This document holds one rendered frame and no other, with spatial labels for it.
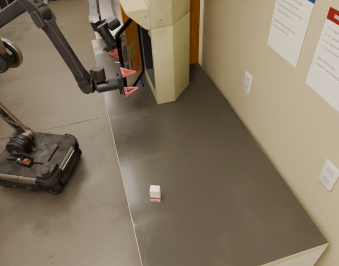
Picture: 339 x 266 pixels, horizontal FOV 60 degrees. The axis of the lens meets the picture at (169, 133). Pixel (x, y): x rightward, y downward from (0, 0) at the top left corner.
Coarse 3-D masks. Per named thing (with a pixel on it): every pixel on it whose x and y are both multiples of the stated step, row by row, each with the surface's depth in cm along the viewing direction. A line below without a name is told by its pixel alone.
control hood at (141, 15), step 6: (120, 0) 148; (126, 0) 147; (132, 0) 147; (138, 0) 147; (126, 6) 141; (132, 6) 141; (138, 6) 141; (144, 6) 140; (126, 12) 137; (132, 12) 137; (138, 12) 138; (144, 12) 139; (132, 18) 139; (138, 18) 140; (144, 18) 141; (144, 24) 143
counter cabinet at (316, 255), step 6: (318, 252) 116; (300, 258) 114; (306, 258) 116; (312, 258) 118; (282, 264) 113; (288, 264) 115; (294, 264) 117; (300, 264) 119; (306, 264) 122; (312, 264) 124
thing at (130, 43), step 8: (136, 24) 170; (128, 32) 161; (136, 32) 172; (120, 40) 153; (128, 40) 163; (136, 40) 174; (128, 48) 165; (136, 48) 176; (128, 56) 167; (136, 56) 178; (120, 64) 159; (136, 64) 180; (136, 72) 182; (128, 80) 172
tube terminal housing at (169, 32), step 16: (144, 0) 145; (160, 0) 137; (176, 0) 143; (160, 16) 142; (176, 16) 148; (160, 32) 148; (176, 32) 153; (160, 48) 153; (176, 48) 159; (160, 64) 160; (176, 64) 166; (160, 80) 167; (176, 80) 172; (160, 96) 174; (176, 96) 180
